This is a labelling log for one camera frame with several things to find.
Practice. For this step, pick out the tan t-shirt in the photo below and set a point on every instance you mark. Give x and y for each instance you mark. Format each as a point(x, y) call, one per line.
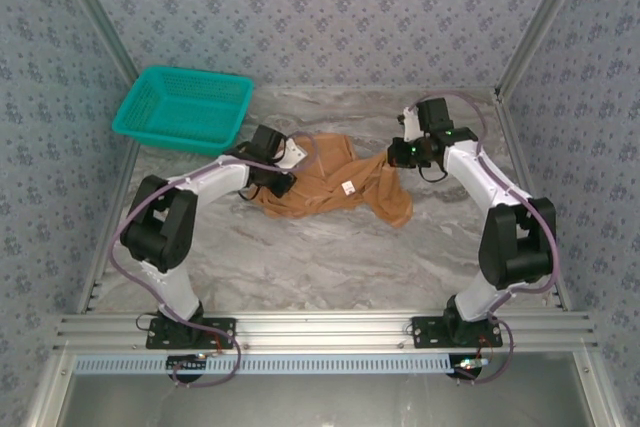
point(350, 197)

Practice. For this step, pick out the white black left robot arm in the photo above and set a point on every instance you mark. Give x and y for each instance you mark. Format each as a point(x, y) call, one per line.
point(170, 272)

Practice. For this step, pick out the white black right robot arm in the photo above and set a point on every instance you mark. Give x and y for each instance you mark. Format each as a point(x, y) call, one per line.
point(480, 292)

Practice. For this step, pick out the teal plastic basket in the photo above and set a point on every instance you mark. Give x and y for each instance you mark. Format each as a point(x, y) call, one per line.
point(185, 107)

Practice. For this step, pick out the small circuit board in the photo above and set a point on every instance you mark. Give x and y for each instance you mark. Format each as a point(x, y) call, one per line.
point(470, 364)

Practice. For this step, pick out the grey metal lower panel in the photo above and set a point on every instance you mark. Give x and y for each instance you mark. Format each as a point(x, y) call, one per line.
point(320, 402)

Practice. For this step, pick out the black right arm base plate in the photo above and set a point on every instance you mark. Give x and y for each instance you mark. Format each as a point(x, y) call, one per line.
point(425, 334)

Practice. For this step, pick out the aluminium mounting rail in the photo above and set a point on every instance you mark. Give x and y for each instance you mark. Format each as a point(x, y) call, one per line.
point(320, 329)

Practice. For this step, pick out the aluminium frame post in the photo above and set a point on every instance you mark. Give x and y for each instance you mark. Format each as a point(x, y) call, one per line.
point(545, 17)
point(99, 17)

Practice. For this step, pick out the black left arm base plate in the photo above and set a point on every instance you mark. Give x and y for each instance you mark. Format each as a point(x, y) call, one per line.
point(220, 334)

